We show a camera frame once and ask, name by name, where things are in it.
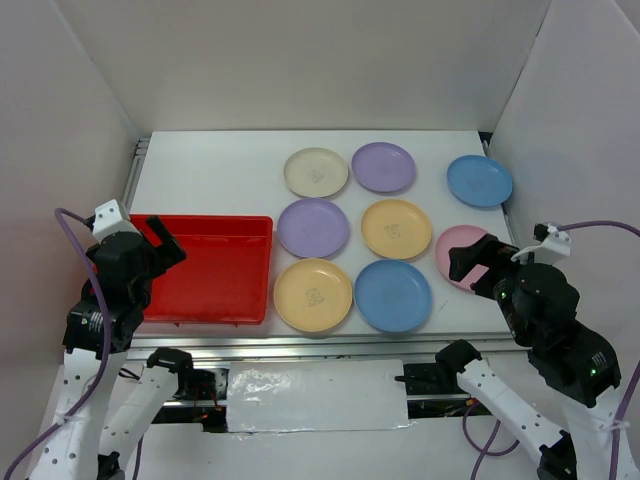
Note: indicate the red plastic bin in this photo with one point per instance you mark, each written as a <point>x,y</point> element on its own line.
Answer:
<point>225,277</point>

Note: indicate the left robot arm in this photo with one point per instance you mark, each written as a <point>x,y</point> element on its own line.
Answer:
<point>83,441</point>

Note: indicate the yellow plate front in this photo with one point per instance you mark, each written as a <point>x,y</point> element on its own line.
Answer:
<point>313,295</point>

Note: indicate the blue plate front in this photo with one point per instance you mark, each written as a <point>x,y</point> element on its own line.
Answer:
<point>393,296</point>

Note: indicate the yellow plate middle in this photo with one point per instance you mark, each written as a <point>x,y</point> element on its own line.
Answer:
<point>396,229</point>

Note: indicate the blue plate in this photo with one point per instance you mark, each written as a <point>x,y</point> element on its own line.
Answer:
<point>479,181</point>
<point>393,296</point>

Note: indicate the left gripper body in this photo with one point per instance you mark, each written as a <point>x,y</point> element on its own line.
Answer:
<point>156,266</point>

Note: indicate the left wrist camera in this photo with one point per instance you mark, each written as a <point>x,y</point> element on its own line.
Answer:
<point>110,218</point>

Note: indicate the white foil-taped cover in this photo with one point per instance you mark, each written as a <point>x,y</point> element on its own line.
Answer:
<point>343,395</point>

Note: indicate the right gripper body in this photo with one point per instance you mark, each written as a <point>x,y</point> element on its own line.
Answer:
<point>498,283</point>

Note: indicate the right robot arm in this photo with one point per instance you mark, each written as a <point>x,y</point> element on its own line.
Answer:
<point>577,363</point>

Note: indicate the yellow plate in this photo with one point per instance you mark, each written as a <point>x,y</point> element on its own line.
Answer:
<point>396,229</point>
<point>313,295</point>

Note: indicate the purple plate back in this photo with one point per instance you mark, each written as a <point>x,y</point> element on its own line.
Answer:
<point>383,167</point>

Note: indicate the aluminium frame rail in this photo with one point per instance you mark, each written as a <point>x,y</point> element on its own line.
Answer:
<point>217,350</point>

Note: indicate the pink plate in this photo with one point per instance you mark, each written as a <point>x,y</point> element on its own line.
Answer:
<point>458,236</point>

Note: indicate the blue plate back right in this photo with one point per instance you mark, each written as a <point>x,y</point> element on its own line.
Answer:
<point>479,181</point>

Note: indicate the cream plate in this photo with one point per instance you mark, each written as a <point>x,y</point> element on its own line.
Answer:
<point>315,172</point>

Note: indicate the purple plate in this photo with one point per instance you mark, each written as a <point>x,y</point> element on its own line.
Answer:
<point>312,228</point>
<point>383,167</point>

